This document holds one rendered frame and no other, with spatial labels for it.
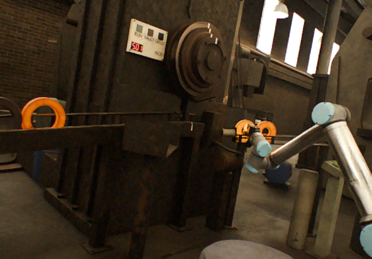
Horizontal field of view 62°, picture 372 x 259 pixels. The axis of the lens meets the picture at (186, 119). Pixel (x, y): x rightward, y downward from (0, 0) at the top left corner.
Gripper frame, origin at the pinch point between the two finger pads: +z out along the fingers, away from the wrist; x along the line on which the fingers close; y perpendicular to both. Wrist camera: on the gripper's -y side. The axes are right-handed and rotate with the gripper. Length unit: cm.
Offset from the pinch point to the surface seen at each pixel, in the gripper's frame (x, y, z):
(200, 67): 47, 40, -17
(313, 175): -40, -12, -35
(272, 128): -19.1, 3.3, -0.5
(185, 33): 59, 57, -9
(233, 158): 9.2, -17.1, -16.2
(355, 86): -184, 23, 144
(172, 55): 64, 43, -13
